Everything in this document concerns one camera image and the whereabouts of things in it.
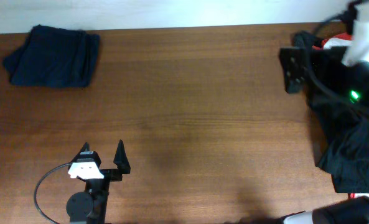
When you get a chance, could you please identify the navy blue shorts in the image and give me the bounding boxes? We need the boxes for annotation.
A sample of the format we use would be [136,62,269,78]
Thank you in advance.
[2,25,100,88]

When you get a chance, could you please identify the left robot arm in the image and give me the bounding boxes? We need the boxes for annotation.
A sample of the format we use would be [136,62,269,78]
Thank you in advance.
[66,141,131,224]

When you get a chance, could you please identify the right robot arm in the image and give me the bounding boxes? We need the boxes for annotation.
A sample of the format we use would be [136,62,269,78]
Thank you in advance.
[276,1,369,223]

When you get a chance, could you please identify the black garment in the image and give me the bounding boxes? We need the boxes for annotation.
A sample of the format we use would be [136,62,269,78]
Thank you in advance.
[293,32,369,193]

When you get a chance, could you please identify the red and white shirt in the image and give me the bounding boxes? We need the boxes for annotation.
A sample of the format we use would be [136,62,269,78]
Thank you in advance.
[311,32,369,202]

